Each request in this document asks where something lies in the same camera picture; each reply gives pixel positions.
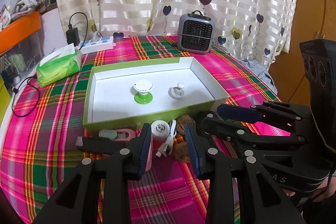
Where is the green white suction knob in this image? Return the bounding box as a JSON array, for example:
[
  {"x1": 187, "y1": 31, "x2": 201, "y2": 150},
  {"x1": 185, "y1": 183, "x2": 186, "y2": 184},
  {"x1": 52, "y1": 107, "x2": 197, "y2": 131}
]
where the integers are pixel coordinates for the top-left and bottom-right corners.
[{"x1": 133, "y1": 80, "x2": 153, "y2": 105}]

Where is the walnut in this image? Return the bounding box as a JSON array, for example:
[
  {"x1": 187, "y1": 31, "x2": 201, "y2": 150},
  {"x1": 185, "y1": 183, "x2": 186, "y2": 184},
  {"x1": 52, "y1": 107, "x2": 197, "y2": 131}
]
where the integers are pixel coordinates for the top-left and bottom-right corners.
[
  {"x1": 173, "y1": 141, "x2": 190, "y2": 163},
  {"x1": 176, "y1": 114, "x2": 196, "y2": 136}
]

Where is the plaid tablecloth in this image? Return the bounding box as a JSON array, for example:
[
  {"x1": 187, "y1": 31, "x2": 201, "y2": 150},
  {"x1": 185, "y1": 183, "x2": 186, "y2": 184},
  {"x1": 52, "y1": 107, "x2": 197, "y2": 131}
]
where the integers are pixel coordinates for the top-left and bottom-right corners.
[{"x1": 0, "y1": 35, "x2": 300, "y2": 224}]

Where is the black rectangular box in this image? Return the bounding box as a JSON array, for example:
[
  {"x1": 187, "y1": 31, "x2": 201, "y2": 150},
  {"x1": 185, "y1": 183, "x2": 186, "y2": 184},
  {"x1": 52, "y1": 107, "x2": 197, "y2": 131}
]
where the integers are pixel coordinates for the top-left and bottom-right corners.
[{"x1": 76, "y1": 136, "x2": 126, "y2": 156}]

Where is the white power strip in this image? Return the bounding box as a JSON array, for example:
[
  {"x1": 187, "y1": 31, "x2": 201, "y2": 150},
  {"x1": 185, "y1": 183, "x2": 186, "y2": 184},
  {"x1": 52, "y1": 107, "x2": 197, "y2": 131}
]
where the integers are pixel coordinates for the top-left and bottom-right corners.
[{"x1": 77, "y1": 36, "x2": 116, "y2": 54}]

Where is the yellow box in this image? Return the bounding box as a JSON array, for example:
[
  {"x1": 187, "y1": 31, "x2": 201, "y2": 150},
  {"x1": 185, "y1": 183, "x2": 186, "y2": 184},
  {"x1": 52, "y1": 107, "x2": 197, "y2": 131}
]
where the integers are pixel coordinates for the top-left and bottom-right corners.
[{"x1": 0, "y1": 76, "x2": 11, "y2": 122}]

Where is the pink flat clip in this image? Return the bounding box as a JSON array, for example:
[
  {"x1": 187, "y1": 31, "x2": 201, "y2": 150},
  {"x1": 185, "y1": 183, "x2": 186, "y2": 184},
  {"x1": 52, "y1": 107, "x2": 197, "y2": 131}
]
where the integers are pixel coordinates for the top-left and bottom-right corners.
[{"x1": 145, "y1": 140, "x2": 153, "y2": 172}]

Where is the pink tape dispenser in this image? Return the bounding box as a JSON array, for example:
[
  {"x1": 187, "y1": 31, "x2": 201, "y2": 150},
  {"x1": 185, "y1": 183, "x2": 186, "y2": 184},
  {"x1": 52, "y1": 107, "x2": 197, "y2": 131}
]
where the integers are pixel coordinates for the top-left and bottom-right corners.
[{"x1": 98, "y1": 128, "x2": 137, "y2": 141}]

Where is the wooden cabinet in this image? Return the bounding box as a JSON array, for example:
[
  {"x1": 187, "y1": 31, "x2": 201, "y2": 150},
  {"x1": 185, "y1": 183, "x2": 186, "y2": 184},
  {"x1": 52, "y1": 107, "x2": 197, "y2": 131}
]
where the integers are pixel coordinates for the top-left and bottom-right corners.
[{"x1": 269, "y1": 0, "x2": 335, "y2": 106}]

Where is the small white knob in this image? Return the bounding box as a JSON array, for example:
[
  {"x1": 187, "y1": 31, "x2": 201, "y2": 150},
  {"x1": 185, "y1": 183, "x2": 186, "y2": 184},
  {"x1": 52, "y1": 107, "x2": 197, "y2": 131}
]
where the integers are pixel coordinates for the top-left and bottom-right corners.
[{"x1": 169, "y1": 83, "x2": 185, "y2": 100}]

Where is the grey mini heater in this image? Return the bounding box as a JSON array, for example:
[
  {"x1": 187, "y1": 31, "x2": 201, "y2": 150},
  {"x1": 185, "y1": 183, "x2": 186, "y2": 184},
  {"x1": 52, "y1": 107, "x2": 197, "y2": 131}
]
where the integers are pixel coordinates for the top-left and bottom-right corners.
[{"x1": 177, "y1": 10, "x2": 215, "y2": 55}]

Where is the orange lid storage bin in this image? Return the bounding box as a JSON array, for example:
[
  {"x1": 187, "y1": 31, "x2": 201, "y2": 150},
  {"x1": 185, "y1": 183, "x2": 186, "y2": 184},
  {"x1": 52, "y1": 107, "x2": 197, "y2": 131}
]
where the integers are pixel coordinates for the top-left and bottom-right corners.
[{"x1": 1, "y1": 11, "x2": 43, "y2": 75}]

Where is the green tissue pack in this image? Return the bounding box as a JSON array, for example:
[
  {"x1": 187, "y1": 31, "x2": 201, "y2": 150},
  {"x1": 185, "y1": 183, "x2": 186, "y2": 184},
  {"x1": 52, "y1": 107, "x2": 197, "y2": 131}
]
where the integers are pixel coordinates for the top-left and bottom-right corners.
[{"x1": 36, "y1": 44, "x2": 82, "y2": 88}]

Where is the black charger adapter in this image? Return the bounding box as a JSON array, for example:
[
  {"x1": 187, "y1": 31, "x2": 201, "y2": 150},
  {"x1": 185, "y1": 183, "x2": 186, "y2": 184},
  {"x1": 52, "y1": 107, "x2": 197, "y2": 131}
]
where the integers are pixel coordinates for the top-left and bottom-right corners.
[{"x1": 66, "y1": 25, "x2": 80, "y2": 46}]

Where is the right hand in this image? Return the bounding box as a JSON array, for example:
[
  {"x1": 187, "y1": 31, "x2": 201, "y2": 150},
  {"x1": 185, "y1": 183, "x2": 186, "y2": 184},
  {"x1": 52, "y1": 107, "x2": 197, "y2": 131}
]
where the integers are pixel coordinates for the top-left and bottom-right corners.
[{"x1": 282, "y1": 176, "x2": 336, "y2": 198}]

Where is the white usb cable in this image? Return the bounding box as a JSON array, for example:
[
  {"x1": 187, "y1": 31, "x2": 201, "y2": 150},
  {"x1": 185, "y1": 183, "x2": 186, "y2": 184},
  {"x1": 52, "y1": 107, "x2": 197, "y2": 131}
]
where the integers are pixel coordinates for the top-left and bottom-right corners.
[{"x1": 155, "y1": 119, "x2": 177, "y2": 158}]

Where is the green white cardboard tray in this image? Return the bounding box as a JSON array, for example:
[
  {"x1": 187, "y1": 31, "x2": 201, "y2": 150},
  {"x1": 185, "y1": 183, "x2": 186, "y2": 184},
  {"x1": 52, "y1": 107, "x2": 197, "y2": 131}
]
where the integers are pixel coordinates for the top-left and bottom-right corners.
[{"x1": 83, "y1": 57, "x2": 229, "y2": 136}]

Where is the white round jar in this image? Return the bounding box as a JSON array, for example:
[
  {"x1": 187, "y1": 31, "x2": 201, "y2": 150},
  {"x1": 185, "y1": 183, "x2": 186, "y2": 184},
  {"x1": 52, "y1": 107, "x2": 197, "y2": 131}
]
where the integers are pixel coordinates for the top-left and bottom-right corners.
[{"x1": 151, "y1": 120, "x2": 170, "y2": 142}]

